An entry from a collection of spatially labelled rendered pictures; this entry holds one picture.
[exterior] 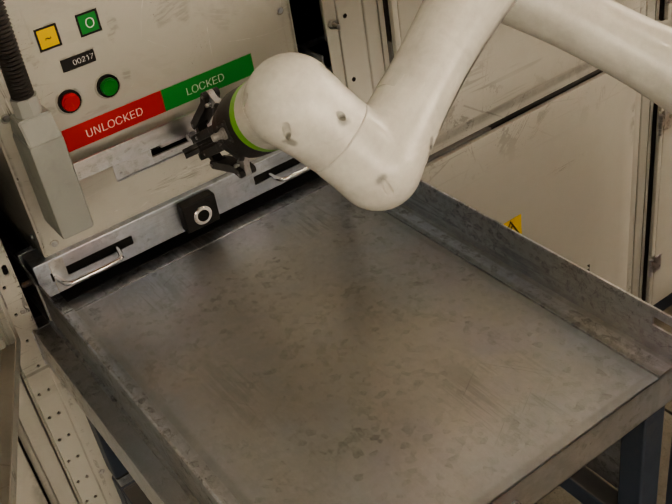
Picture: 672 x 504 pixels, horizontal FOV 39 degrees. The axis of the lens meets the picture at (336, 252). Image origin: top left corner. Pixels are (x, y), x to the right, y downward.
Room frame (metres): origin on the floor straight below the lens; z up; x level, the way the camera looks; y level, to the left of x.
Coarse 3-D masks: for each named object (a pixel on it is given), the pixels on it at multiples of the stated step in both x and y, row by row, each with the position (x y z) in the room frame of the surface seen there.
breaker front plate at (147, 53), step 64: (64, 0) 1.26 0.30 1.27; (128, 0) 1.30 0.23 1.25; (192, 0) 1.35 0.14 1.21; (256, 0) 1.40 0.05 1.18; (128, 64) 1.29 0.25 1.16; (192, 64) 1.34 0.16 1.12; (256, 64) 1.39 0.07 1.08; (0, 128) 1.19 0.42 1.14; (64, 128) 1.23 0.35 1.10; (128, 128) 1.27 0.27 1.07; (128, 192) 1.26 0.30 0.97
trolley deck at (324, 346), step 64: (320, 192) 1.36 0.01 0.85; (192, 256) 1.23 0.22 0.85; (256, 256) 1.20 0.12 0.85; (320, 256) 1.17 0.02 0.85; (384, 256) 1.15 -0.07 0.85; (448, 256) 1.12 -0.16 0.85; (128, 320) 1.10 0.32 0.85; (192, 320) 1.07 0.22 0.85; (256, 320) 1.05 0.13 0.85; (320, 320) 1.02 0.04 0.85; (384, 320) 1.00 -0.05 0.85; (448, 320) 0.98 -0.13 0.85; (512, 320) 0.95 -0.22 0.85; (64, 384) 1.03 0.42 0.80; (192, 384) 0.94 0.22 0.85; (256, 384) 0.91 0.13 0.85; (320, 384) 0.89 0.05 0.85; (384, 384) 0.87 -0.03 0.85; (448, 384) 0.85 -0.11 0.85; (512, 384) 0.84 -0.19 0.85; (576, 384) 0.82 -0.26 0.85; (640, 384) 0.80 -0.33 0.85; (128, 448) 0.84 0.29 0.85; (256, 448) 0.80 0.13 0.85; (320, 448) 0.78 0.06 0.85; (384, 448) 0.77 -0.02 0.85; (448, 448) 0.75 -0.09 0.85; (512, 448) 0.73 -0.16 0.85; (576, 448) 0.73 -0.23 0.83
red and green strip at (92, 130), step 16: (224, 64) 1.36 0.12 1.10; (240, 64) 1.37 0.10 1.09; (192, 80) 1.33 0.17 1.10; (208, 80) 1.34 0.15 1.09; (224, 80) 1.36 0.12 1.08; (160, 96) 1.30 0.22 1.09; (176, 96) 1.32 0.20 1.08; (192, 96) 1.33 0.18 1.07; (112, 112) 1.26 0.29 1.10; (128, 112) 1.28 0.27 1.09; (144, 112) 1.29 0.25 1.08; (160, 112) 1.30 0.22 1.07; (80, 128) 1.24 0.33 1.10; (96, 128) 1.25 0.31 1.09; (112, 128) 1.26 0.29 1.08; (80, 144) 1.23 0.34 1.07
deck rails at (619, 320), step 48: (432, 192) 1.21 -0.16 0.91; (432, 240) 1.16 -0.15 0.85; (480, 240) 1.12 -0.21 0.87; (528, 240) 1.03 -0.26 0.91; (528, 288) 1.01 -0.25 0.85; (576, 288) 0.96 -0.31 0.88; (96, 336) 1.07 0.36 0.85; (624, 336) 0.88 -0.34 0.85; (144, 432) 0.85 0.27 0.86; (192, 480) 0.73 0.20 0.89
